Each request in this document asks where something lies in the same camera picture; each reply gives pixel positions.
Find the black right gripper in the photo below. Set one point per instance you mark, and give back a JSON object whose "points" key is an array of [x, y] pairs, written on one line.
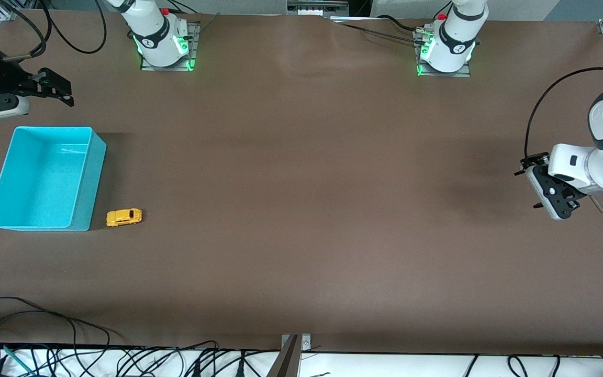
{"points": [[9, 78]]}

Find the grey power strip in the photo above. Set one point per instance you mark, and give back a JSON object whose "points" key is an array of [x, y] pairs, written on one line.
{"points": [[317, 7]]}

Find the teal plastic bin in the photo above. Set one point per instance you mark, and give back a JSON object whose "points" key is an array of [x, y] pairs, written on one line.
{"points": [[40, 178]]}

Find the black power plug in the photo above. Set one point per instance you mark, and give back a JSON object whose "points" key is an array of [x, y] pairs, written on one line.
{"points": [[196, 367], [241, 367]]}

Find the yellow beetle toy car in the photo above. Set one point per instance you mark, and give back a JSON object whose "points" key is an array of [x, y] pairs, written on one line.
{"points": [[123, 217]]}

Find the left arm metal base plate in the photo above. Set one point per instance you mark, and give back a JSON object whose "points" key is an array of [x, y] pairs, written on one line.
{"points": [[464, 73]]}

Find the dark grey mount pole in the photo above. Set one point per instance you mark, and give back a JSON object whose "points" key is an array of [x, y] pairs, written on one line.
{"points": [[286, 364]]}

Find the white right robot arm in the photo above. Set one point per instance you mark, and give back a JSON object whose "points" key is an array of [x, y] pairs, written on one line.
{"points": [[152, 31]]}

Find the metal mount bracket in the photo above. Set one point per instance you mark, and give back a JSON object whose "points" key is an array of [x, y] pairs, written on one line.
{"points": [[305, 343]]}

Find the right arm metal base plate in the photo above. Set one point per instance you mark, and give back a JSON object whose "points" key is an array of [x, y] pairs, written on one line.
{"points": [[195, 47]]}

